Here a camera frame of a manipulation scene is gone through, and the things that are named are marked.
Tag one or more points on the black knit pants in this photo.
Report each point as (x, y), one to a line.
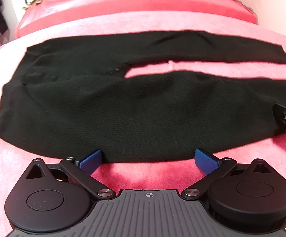
(70, 96)

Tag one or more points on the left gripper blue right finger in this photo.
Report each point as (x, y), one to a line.
(213, 168)

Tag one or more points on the pink fleece blanket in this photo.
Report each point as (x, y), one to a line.
(148, 175)

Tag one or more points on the red covered far bed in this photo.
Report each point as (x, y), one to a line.
(55, 12)

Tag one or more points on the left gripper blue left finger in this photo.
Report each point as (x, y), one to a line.
(79, 172)

